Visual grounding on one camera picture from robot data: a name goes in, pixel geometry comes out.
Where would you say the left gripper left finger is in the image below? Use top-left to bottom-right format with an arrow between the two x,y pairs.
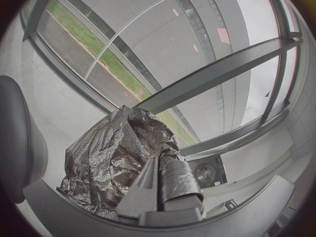
116,154 -> 159,222

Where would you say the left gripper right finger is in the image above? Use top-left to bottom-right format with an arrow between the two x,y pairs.
162,193 -> 205,212

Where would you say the black plastic bag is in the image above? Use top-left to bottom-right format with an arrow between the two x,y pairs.
56,105 -> 204,222

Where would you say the window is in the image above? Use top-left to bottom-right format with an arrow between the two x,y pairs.
20,0 -> 304,155

